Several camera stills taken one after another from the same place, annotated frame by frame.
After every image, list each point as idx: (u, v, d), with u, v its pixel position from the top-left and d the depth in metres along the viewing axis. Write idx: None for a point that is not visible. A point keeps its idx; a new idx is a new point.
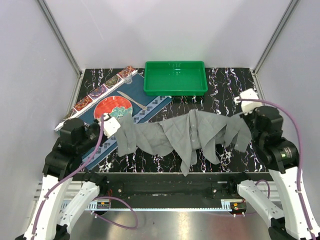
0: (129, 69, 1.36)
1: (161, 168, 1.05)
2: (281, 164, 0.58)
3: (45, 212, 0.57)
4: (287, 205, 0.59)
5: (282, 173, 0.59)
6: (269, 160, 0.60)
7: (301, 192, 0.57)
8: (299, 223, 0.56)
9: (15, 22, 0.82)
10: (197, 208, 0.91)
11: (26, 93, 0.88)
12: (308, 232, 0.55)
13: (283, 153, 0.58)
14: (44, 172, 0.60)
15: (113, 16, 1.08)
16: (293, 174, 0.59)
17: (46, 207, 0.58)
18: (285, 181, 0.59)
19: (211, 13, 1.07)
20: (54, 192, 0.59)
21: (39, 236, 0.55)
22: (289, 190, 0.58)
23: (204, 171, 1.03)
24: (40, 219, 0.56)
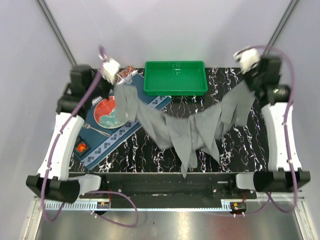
0: (129, 69, 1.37)
1: (161, 168, 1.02)
2: (272, 97, 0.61)
3: (60, 147, 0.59)
4: (272, 139, 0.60)
5: (270, 105, 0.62)
6: (261, 96, 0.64)
7: (285, 124, 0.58)
8: (279, 154, 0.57)
9: (15, 22, 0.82)
10: (198, 208, 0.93)
11: (26, 93, 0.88)
12: (287, 163, 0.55)
13: (276, 90, 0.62)
14: (57, 111, 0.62)
15: (112, 16, 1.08)
16: (282, 108, 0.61)
17: (60, 143, 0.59)
18: (272, 114, 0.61)
19: (211, 13, 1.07)
20: (68, 128, 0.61)
21: (54, 171, 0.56)
22: (275, 122, 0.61)
23: (204, 171, 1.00)
24: (55, 154, 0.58)
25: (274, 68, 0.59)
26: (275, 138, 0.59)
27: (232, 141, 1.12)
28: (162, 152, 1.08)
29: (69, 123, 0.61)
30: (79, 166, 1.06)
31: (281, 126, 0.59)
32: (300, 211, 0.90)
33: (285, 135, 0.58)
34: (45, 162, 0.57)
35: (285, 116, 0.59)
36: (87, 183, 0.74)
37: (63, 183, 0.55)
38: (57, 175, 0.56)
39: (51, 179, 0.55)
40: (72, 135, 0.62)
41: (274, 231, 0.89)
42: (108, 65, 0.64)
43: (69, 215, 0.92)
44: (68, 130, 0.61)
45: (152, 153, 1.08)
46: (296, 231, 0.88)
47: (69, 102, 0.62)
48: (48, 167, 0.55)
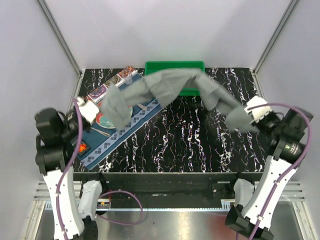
0: (129, 69, 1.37)
1: (161, 168, 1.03)
2: (278, 150, 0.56)
3: (65, 208, 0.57)
4: (257, 188, 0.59)
5: (274, 160, 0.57)
6: (272, 142, 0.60)
7: (276, 184, 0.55)
8: (254, 206, 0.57)
9: (15, 22, 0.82)
10: (197, 208, 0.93)
11: (26, 93, 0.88)
12: (255, 217, 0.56)
13: (288, 145, 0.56)
14: (42, 171, 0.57)
15: (113, 16, 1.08)
16: (284, 166, 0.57)
17: (63, 202, 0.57)
18: (270, 168, 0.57)
19: (211, 13, 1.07)
20: (63, 184, 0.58)
21: (70, 230, 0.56)
22: (268, 177, 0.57)
23: (204, 171, 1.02)
24: (63, 214, 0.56)
25: (297, 124, 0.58)
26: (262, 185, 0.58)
27: (232, 141, 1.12)
28: (162, 152, 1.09)
29: (64, 180, 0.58)
30: (79, 166, 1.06)
31: (273, 181, 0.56)
32: (300, 211, 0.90)
33: (270, 192, 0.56)
34: (57, 225, 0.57)
35: (282, 175, 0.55)
36: (93, 201, 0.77)
37: (84, 236, 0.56)
38: (75, 231, 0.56)
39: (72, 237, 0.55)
40: (70, 188, 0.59)
41: (274, 231, 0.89)
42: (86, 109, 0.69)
43: None
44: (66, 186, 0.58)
45: (152, 153, 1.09)
46: (297, 231, 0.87)
47: (48, 157, 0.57)
48: (63, 229, 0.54)
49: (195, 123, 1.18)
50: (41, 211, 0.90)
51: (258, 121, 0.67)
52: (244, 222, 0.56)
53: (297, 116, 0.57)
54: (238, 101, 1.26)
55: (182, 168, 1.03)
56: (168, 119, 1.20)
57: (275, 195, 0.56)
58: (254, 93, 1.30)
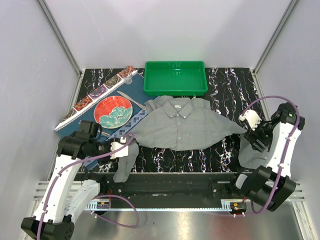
0: (129, 69, 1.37)
1: (161, 168, 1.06)
2: (284, 117, 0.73)
3: (58, 190, 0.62)
4: (272, 149, 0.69)
5: (282, 123, 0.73)
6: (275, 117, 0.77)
7: (288, 139, 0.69)
8: (274, 158, 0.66)
9: (14, 21, 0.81)
10: (197, 208, 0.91)
11: (26, 93, 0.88)
12: (277, 166, 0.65)
13: (290, 114, 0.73)
14: (58, 152, 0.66)
15: (113, 16, 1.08)
16: (290, 129, 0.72)
17: (58, 186, 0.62)
18: (280, 128, 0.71)
19: (211, 13, 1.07)
20: (66, 170, 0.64)
21: (49, 214, 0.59)
22: (273, 161, 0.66)
23: (204, 171, 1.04)
24: (52, 195, 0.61)
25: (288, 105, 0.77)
26: (276, 146, 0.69)
27: (232, 141, 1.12)
28: (162, 152, 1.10)
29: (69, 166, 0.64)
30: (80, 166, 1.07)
31: (285, 139, 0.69)
32: (300, 211, 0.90)
33: (285, 146, 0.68)
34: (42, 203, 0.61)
35: (292, 132, 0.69)
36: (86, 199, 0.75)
37: (57, 227, 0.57)
38: (52, 218, 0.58)
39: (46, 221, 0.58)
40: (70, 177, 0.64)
41: (274, 231, 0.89)
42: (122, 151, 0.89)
43: None
44: (69, 169, 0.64)
45: (152, 153, 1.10)
46: (296, 231, 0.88)
47: (68, 147, 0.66)
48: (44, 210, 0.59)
49: None
50: None
51: (254, 128, 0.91)
52: (265, 170, 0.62)
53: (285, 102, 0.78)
54: (238, 101, 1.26)
55: (182, 168, 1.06)
56: None
57: (287, 154, 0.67)
58: (254, 93, 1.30)
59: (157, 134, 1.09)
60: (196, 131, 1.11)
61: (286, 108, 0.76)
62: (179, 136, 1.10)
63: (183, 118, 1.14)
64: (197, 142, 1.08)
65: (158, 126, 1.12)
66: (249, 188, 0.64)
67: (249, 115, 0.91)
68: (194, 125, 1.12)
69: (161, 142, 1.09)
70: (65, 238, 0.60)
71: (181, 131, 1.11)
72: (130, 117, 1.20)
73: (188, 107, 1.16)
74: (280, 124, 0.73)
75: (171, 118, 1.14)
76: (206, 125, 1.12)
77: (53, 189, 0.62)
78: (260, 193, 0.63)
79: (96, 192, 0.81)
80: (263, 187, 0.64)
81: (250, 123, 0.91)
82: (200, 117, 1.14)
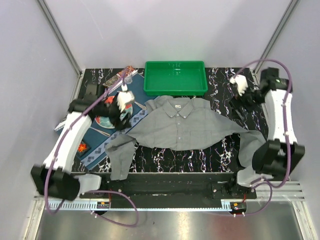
0: (129, 69, 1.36)
1: (161, 168, 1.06)
2: (273, 84, 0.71)
3: (67, 144, 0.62)
4: (272, 119, 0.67)
5: (273, 90, 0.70)
6: (264, 85, 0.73)
7: (284, 105, 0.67)
8: (277, 128, 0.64)
9: (15, 21, 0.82)
10: (197, 208, 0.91)
11: (26, 94, 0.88)
12: (283, 136, 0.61)
13: (278, 80, 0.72)
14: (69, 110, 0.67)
15: (113, 16, 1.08)
16: (281, 95, 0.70)
17: (68, 140, 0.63)
18: (273, 97, 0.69)
19: (211, 13, 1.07)
20: (77, 125, 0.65)
21: (59, 162, 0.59)
22: (277, 131, 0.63)
23: (204, 171, 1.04)
24: (62, 147, 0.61)
25: (274, 71, 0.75)
26: (275, 116, 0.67)
27: (232, 141, 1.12)
28: (162, 152, 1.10)
29: (79, 122, 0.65)
30: (79, 166, 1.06)
31: (280, 106, 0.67)
32: (300, 211, 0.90)
33: (282, 114, 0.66)
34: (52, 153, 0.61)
35: (285, 97, 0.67)
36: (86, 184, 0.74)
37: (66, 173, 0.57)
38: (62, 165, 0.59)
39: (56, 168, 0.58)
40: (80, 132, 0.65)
41: (274, 231, 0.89)
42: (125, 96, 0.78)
43: (67, 215, 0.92)
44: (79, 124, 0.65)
45: (152, 153, 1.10)
46: (296, 231, 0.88)
47: (79, 105, 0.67)
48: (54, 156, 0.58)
49: None
50: (41, 211, 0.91)
51: (241, 94, 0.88)
52: (275, 143, 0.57)
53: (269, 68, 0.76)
54: None
55: (182, 168, 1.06)
56: None
57: (288, 119, 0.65)
58: None
59: (158, 134, 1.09)
60: (196, 131, 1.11)
61: (270, 74, 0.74)
62: (179, 136, 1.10)
63: (183, 117, 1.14)
64: (197, 142, 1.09)
65: (158, 126, 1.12)
66: (262, 163, 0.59)
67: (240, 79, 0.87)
68: (194, 125, 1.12)
69: (162, 142, 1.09)
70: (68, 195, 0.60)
71: (182, 131, 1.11)
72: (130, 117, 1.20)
73: (189, 107, 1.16)
74: (271, 92, 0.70)
75: (172, 118, 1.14)
76: (207, 125, 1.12)
77: (61, 144, 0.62)
78: (274, 164, 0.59)
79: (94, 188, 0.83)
80: (276, 158, 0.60)
81: (239, 87, 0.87)
82: (200, 117, 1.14)
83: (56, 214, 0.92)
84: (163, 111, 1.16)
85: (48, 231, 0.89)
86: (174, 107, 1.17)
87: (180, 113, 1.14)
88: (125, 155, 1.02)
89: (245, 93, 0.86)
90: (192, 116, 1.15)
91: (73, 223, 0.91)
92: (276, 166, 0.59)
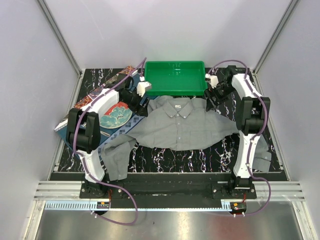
0: (129, 69, 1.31)
1: (161, 168, 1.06)
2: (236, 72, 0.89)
3: (100, 103, 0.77)
4: (241, 90, 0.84)
5: (235, 75, 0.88)
6: (228, 76, 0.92)
7: (246, 78, 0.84)
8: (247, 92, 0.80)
9: (15, 21, 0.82)
10: (197, 209, 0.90)
11: (26, 94, 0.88)
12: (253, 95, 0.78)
13: (237, 68, 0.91)
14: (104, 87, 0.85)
15: (113, 16, 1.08)
16: (241, 76, 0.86)
17: (101, 101, 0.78)
18: (237, 78, 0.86)
19: (211, 13, 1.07)
20: (111, 94, 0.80)
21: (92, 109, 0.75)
22: (247, 94, 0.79)
23: (204, 171, 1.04)
24: (96, 104, 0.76)
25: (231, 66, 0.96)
26: (242, 87, 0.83)
27: (232, 141, 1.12)
28: (162, 152, 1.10)
29: (111, 93, 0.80)
30: (80, 166, 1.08)
31: (243, 81, 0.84)
32: (300, 211, 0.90)
33: (247, 84, 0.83)
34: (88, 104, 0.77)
35: (244, 74, 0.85)
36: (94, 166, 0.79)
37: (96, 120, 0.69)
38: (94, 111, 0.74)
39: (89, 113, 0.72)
40: (111, 100, 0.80)
41: (274, 231, 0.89)
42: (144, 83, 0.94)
43: (67, 215, 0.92)
44: (113, 93, 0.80)
45: (152, 153, 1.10)
46: (296, 231, 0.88)
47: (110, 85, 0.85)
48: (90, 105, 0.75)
49: None
50: (41, 211, 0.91)
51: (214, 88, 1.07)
52: (249, 99, 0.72)
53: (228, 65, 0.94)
54: (238, 101, 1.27)
55: (182, 168, 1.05)
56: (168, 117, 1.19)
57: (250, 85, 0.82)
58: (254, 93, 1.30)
59: (158, 134, 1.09)
60: (196, 131, 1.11)
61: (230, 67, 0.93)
62: (179, 136, 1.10)
63: (183, 117, 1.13)
64: (197, 142, 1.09)
65: (159, 126, 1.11)
66: (244, 119, 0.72)
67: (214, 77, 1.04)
68: (194, 125, 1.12)
69: (161, 142, 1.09)
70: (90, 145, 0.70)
71: (181, 131, 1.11)
72: (130, 117, 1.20)
73: (189, 107, 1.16)
74: (234, 75, 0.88)
75: (171, 118, 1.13)
76: (207, 125, 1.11)
77: (95, 102, 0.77)
78: (252, 119, 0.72)
79: (100, 177, 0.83)
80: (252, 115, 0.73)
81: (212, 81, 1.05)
82: (200, 117, 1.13)
83: (56, 214, 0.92)
84: (163, 111, 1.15)
85: (48, 231, 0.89)
86: (174, 107, 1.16)
87: (180, 113, 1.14)
88: (119, 155, 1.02)
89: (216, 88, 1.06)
90: (193, 116, 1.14)
91: (73, 223, 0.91)
92: (256, 120, 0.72)
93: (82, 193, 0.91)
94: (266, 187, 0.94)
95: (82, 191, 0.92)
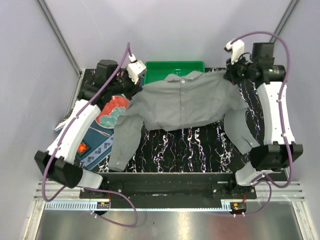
0: None
1: (161, 168, 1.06)
2: (267, 76, 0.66)
3: (72, 132, 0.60)
4: (267, 116, 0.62)
5: (266, 84, 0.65)
6: (256, 75, 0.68)
7: (280, 101, 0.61)
8: (274, 129, 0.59)
9: (16, 22, 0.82)
10: (197, 208, 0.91)
11: (27, 94, 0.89)
12: (281, 137, 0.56)
13: (271, 69, 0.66)
14: (78, 98, 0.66)
15: (113, 17, 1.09)
16: (276, 87, 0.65)
17: (73, 127, 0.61)
18: (268, 91, 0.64)
19: (210, 12, 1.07)
20: (84, 114, 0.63)
21: (62, 150, 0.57)
22: (273, 132, 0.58)
23: (204, 171, 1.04)
24: (68, 135, 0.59)
25: (266, 50, 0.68)
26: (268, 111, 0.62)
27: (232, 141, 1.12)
28: (162, 152, 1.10)
29: (85, 111, 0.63)
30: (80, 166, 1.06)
31: (275, 102, 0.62)
32: (300, 211, 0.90)
33: (279, 109, 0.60)
34: (56, 140, 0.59)
35: (280, 92, 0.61)
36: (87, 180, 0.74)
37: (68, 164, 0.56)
38: (64, 155, 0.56)
39: (58, 157, 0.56)
40: (86, 122, 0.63)
41: (274, 231, 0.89)
42: (137, 66, 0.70)
43: (67, 215, 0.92)
44: (88, 107, 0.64)
45: (152, 153, 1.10)
46: (297, 231, 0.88)
47: (89, 92, 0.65)
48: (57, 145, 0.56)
49: None
50: (41, 211, 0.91)
51: (234, 62, 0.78)
52: (273, 146, 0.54)
53: (262, 44, 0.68)
54: None
55: (182, 168, 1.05)
56: None
57: (284, 117, 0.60)
58: (254, 93, 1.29)
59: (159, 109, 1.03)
60: (199, 100, 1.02)
61: (264, 53, 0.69)
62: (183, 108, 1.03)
63: (188, 87, 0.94)
64: (198, 113, 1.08)
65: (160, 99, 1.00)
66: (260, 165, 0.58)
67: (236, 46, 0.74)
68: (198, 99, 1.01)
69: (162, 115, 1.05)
70: (71, 183, 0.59)
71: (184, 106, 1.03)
72: None
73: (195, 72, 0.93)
74: (264, 85, 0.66)
75: (175, 88, 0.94)
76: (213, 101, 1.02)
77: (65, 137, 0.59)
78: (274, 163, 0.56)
79: (97, 186, 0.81)
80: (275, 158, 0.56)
81: (233, 55, 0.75)
82: (208, 86, 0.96)
83: (56, 214, 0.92)
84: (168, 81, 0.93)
85: (48, 231, 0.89)
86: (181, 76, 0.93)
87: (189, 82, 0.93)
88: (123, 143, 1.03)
89: (237, 63, 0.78)
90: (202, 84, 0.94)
91: (73, 223, 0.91)
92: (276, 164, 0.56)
93: (82, 193, 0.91)
94: (265, 187, 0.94)
95: (82, 191, 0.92)
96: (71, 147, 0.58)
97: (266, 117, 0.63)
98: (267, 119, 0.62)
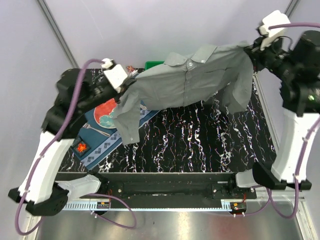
0: (129, 69, 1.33)
1: (161, 168, 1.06)
2: (303, 105, 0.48)
3: (41, 171, 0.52)
4: (285, 148, 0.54)
5: (298, 117, 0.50)
6: (290, 96, 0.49)
7: (306, 141, 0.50)
8: (287, 167, 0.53)
9: (15, 22, 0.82)
10: (197, 208, 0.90)
11: (26, 94, 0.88)
12: (292, 176, 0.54)
13: (312, 95, 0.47)
14: (42, 128, 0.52)
15: (113, 16, 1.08)
16: (309, 121, 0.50)
17: (42, 165, 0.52)
18: (295, 127, 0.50)
19: (210, 12, 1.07)
20: (51, 149, 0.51)
21: (32, 194, 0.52)
22: (286, 170, 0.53)
23: (204, 171, 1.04)
24: (36, 175, 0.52)
25: (316, 58, 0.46)
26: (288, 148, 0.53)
27: (232, 141, 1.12)
28: (162, 152, 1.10)
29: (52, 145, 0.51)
30: (79, 166, 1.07)
31: (301, 141, 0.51)
32: (300, 211, 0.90)
33: (301, 151, 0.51)
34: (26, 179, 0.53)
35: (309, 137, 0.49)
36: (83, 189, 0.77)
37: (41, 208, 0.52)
38: (34, 199, 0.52)
39: (29, 200, 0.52)
40: (55, 158, 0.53)
41: (274, 232, 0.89)
42: (114, 75, 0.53)
43: (68, 215, 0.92)
44: (56, 143, 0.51)
45: (152, 153, 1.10)
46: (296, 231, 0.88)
47: (55, 119, 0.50)
48: (25, 190, 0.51)
49: (195, 123, 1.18)
50: None
51: (263, 49, 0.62)
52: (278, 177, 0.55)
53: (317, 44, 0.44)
54: None
55: (182, 168, 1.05)
56: (168, 119, 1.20)
57: (305, 155, 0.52)
58: (254, 93, 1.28)
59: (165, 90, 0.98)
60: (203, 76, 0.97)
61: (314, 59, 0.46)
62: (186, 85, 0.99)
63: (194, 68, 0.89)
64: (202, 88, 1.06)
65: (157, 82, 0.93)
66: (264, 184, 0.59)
67: (267, 21, 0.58)
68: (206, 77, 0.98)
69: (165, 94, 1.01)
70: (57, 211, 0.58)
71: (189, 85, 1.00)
72: None
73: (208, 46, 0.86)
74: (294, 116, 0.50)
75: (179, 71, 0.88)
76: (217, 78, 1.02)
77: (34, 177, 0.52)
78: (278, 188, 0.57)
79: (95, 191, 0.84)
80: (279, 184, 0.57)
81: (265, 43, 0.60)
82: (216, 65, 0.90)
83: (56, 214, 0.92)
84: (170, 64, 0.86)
85: (48, 230, 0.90)
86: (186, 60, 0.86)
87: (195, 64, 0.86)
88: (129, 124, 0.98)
89: (268, 50, 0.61)
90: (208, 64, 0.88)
91: (73, 224, 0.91)
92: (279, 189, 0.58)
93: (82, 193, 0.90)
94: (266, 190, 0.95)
95: None
96: (43, 187, 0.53)
97: (284, 145, 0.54)
98: (284, 152, 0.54)
